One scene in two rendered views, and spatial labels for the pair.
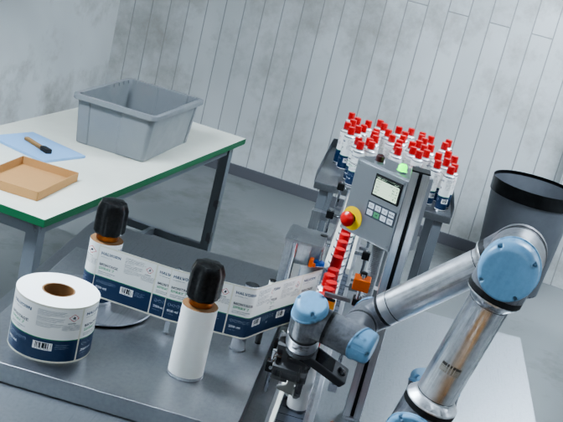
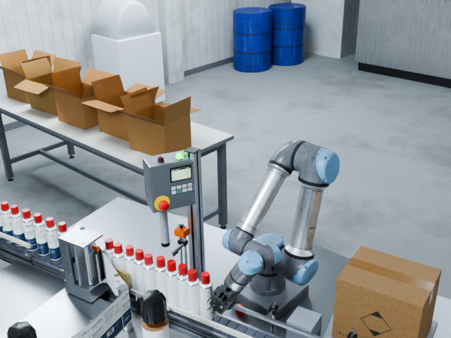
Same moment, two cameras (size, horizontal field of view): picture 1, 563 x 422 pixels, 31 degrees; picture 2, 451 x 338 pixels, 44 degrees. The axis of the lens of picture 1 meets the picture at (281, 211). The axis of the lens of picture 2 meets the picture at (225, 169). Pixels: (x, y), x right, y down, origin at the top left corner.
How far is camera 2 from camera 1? 1.93 m
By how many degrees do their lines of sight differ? 59
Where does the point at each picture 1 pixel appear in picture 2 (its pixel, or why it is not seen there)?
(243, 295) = (125, 297)
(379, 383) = not seen: hidden behind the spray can
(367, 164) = (160, 167)
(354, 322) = (265, 248)
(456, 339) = (313, 214)
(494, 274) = (329, 172)
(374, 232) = (181, 200)
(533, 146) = not seen: outside the picture
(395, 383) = not seen: hidden behind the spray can
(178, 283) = (94, 329)
